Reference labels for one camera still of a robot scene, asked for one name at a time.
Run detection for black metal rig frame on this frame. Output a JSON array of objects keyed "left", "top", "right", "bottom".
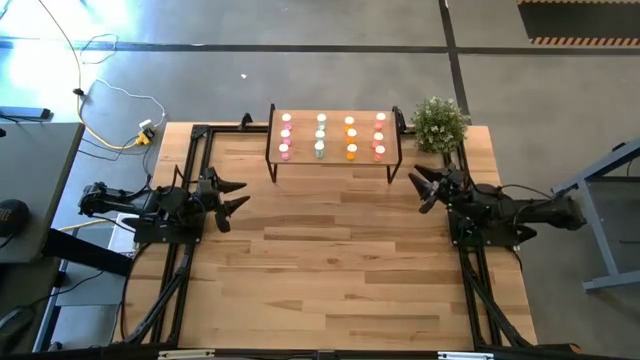
[{"left": 113, "top": 122, "right": 584, "bottom": 360}]

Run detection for yellow power cable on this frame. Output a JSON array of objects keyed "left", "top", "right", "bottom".
[{"left": 37, "top": 0, "right": 152, "bottom": 151}]

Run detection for potted green plant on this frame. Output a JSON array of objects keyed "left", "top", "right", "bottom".
[{"left": 410, "top": 96, "right": 471, "bottom": 155}]

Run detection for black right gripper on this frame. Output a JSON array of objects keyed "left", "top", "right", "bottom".
[{"left": 408, "top": 164, "right": 469, "bottom": 215}]

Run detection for grey metal stand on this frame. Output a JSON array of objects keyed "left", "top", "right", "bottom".
[{"left": 552, "top": 139, "right": 640, "bottom": 294}]

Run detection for wooden shelf black metal legs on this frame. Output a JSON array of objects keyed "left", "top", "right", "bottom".
[{"left": 263, "top": 103, "right": 407, "bottom": 185}]

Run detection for black beam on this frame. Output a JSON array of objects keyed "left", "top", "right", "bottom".
[{"left": 42, "top": 227, "right": 134, "bottom": 277}]

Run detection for black computer mouse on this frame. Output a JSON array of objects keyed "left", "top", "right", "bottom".
[{"left": 0, "top": 307, "right": 35, "bottom": 346}]

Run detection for grey desk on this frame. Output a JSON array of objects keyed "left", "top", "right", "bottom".
[{"left": 0, "top": 122, "right": 86, "bottom": 265}]

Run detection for black mat hazard stripe edge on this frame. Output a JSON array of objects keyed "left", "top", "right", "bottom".
[{"left": 517, "top": 0, "right": 640, "bottom": 47}]

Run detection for dark desk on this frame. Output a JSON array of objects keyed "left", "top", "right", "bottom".
[{"left": 0, "top": 257, "right": 64, "bottom": 360}]

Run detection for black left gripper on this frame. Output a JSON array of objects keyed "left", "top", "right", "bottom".
[{"left": 197, "top": 166, "right": 251, "bottom": 234}]

